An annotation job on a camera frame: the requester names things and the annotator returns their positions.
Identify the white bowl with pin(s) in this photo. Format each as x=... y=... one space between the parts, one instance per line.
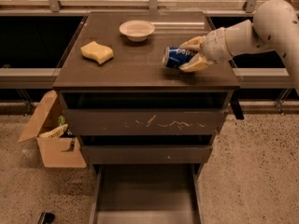
x=137 y=31

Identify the black object on floor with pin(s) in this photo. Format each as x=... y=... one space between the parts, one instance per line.
x=46 y=218

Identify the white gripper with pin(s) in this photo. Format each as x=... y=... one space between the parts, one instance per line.
x=215 y=46

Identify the cardboard box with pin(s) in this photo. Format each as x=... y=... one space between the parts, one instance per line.
x=57 y=148

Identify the top drawer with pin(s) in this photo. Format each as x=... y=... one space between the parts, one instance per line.
x=143 y=122

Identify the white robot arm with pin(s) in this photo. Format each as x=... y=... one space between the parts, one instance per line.
x=275 y=26

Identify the middle drawer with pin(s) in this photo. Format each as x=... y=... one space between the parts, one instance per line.
x=145 y=154

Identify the yellow sponge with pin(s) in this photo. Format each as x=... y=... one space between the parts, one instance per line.
x=97 y=52

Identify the open bottom drawer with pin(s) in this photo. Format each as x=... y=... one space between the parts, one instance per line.
x=146 y=194

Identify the green item in box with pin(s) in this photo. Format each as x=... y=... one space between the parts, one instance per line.
x=61 y=120

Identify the dark brown drawer cabinet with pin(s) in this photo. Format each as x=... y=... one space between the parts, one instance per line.
x=135 y=78

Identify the blue pepsi can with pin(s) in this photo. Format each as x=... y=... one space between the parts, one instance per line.
x=176 y=57

